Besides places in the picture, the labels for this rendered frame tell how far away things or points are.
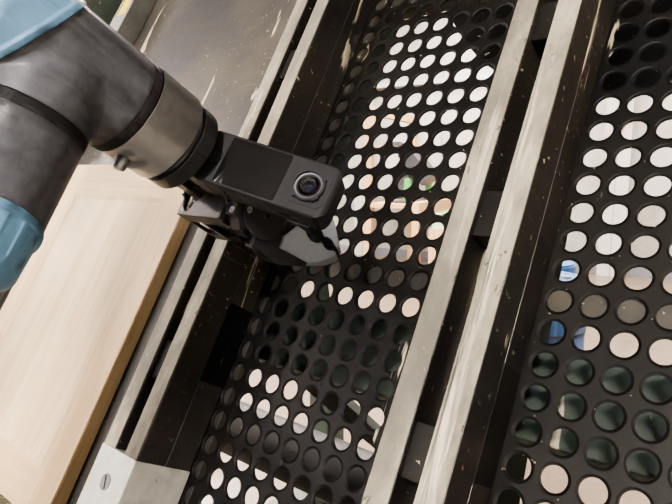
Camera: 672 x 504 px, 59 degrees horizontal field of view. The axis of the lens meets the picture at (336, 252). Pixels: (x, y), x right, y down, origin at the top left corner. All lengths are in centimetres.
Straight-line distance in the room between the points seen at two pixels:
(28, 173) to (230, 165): 15
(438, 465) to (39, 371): 66
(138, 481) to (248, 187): 31
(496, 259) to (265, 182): 18
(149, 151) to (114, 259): 47
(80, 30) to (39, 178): 10
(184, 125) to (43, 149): 10
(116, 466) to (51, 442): 23
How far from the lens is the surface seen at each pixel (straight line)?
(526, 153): 48
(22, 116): 39
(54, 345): 93
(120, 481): 63
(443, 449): 42
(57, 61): 41
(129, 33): 131
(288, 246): 53
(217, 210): 51
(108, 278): 89
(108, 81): 42
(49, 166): 40
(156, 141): 44
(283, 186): 45
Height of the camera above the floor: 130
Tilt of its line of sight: 8 degrees down
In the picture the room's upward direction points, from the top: straight up
